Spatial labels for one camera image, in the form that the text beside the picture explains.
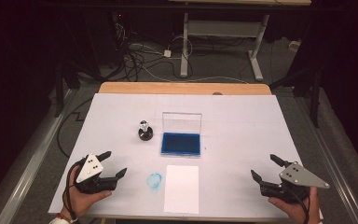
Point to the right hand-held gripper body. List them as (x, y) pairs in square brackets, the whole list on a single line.
[(298, 177)]

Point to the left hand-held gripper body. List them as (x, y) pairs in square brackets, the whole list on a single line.
[(88, 169)]

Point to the white paper sheet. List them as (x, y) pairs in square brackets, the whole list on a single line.
[(181, 189)]

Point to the blue ink pad clear case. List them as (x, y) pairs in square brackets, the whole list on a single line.
[(180, 143)]

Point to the person's left hand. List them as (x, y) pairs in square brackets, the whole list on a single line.
[(82, 202)]

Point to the person's right hand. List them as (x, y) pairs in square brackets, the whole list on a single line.
[(292, 211)]

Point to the black stand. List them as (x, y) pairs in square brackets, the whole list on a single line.
[(59, 93), (315, 93)]

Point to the wooden table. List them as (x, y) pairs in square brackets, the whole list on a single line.
[(183, 88)]

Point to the small white box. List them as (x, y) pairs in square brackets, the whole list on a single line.
[(294, 46)]

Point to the white power adapter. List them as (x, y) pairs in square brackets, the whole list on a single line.
[(167, 53)]

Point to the white metal desk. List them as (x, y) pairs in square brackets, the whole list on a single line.
[(223, 28)]

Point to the grey metal rail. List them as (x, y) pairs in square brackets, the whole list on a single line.
[(332, 168), (32, 165)]

